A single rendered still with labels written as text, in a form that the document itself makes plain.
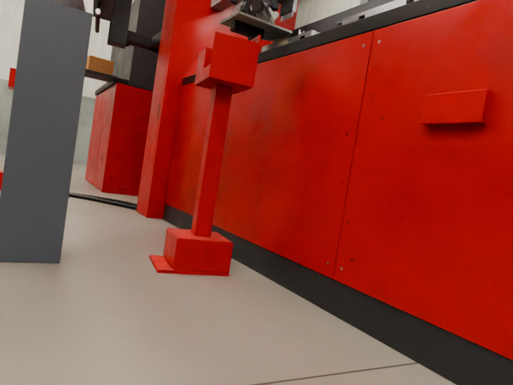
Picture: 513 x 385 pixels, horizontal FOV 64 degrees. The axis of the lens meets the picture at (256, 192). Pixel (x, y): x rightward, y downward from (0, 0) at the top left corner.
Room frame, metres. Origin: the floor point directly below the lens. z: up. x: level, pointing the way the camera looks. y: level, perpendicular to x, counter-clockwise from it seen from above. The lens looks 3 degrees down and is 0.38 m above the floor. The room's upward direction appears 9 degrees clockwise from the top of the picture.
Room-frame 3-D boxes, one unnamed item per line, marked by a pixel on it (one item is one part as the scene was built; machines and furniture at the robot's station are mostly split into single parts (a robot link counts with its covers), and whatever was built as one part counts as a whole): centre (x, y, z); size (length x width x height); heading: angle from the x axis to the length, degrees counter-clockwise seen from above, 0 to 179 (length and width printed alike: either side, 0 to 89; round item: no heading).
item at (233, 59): (1.49, 0.18, 0.75); 0.20 x 0.16 x 0.18; 23
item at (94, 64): (3.60, 1.51, 1.05); 0.30 x 0.28 x 0.14; 29
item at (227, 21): (1.82, 0.11, 1.00); 0.26 x 0.18 x 0.01; 121
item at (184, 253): (1.48, 0.21, 0.06); 0.25 x 0.20 x 0.12; 113
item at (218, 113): (1.49, 0.18, 0.39); 0.06 x 0.06 x 0.54; 23
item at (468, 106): (0.93, -0.41, 0.59); 0.15 x 0.02 x 0.07; 31
